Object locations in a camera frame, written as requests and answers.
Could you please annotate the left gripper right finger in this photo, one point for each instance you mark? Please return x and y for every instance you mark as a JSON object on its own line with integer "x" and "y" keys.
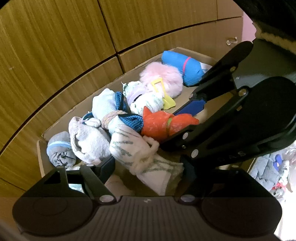
{"x": 184, "y": 193}

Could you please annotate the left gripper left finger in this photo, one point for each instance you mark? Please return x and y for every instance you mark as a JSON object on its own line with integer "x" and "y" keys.
{"x": 95, "y": 178}

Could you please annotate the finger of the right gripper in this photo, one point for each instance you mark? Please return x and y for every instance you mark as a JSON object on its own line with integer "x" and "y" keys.
{"x": 217, "y": 81}
{"x": 206, "y": 142}

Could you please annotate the white pink sock bundle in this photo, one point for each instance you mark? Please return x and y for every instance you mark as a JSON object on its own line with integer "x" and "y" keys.
{"x": 89, "y": 141}

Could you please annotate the grey sock roll blue stripe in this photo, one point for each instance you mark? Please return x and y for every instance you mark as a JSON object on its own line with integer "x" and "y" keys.
{"x": 59, "y": 150}

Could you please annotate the white green striped sock roll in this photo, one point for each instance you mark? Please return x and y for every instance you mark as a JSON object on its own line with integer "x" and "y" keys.
{"x": 139, "y": 155}

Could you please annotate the white fluffy sock roll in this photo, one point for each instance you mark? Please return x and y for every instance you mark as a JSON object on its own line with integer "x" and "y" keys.
{"x": 114, "y": 183}

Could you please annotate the blue sock pink band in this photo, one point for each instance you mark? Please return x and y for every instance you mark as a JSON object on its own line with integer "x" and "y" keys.
{"x": 191, "y": 69}

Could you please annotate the pink fluffy sock with yellow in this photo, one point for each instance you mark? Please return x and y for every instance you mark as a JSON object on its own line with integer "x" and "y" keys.
{"x": 159, "y": 79}

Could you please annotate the brown cardboard box tray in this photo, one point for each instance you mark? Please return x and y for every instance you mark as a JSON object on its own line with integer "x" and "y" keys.
{"x": 86, "y": 106}

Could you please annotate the grey sock with blue flower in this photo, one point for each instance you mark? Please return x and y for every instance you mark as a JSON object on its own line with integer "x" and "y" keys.
{"x": 265, "y": 170}

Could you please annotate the white ribbed sock roll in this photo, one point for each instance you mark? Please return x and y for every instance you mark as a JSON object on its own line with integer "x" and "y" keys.
{"x": 138, "y": 96}

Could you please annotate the light blue teal sock bundle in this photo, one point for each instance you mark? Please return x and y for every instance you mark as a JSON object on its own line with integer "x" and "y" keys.
{"x": 110, "y": 111}

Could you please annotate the wooden wardrobe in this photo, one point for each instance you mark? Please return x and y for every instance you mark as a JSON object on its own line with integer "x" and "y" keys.
{"x": 54, "y": 54}

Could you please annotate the metal drawer handle right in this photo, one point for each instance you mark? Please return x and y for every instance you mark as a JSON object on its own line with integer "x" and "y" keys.
{"x": 232, "y": 41}

